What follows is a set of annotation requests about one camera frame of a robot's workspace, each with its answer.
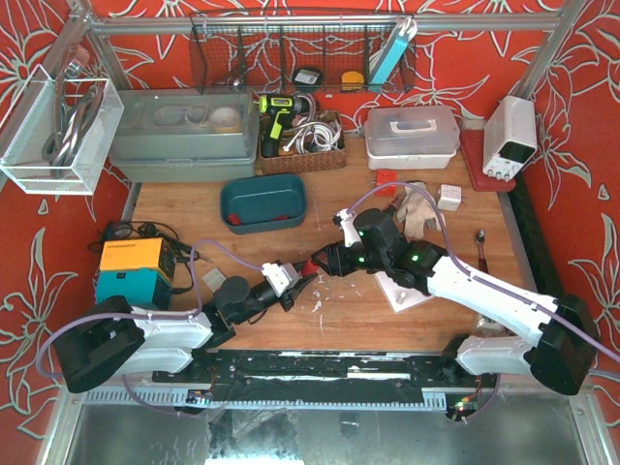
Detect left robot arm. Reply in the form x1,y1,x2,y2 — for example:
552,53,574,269
51,261,318,393

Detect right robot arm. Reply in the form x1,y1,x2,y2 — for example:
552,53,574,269
311,208,600,395

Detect white box with warning label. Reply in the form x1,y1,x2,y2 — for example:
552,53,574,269
202,268,226,293

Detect teal plastic tray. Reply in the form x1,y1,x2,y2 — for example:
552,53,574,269
220,173,307,234

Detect white cotton work glove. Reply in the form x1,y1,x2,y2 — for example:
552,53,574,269
396,181,444,239

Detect orange cube power socket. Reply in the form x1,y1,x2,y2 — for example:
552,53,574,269
373,170,398,198

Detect wicker basket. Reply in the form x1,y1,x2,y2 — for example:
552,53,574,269
257,134,347,175

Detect white cube power socket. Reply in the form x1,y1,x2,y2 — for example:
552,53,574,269
437,184,462,211

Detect white plastic storage box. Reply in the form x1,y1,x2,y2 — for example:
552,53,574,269
364,106,460,171

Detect ratchet wrench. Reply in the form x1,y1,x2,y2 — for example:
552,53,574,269
474,230,488,273

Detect orange teal device box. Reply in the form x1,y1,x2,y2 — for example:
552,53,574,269
95,237,176,310

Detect yellow tape measure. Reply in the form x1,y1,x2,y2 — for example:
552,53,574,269
341,71,365,92

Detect red tray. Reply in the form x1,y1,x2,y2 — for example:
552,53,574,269
460,130,516,193

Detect black tape measure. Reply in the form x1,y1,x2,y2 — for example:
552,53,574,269
292,67,324,93

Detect grey plastic storage box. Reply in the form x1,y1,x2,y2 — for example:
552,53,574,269
109,89,260,183

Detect white power supply unit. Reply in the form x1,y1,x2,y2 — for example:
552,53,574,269
482,96,537,182

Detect blue white book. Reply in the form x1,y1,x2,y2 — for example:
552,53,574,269
368,16,419,92

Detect clear acrylic box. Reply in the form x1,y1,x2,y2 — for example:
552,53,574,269
1,66,124,196

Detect white peg base plate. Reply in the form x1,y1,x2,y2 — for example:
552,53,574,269
375,271,433,313

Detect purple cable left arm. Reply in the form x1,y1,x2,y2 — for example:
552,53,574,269
38,238,270,419

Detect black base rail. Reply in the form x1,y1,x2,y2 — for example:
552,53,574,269
152,350,495,404

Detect white coiled cable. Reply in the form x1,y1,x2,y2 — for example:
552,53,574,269
285,120,343,155

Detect green yellow cordless drill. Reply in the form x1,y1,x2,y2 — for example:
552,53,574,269
258,93,314,158

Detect black wire basket shelf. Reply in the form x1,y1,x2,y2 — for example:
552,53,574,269
189,10,417,93

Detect grey cables in acrylic box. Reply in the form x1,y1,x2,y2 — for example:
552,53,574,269
42,72,104,178

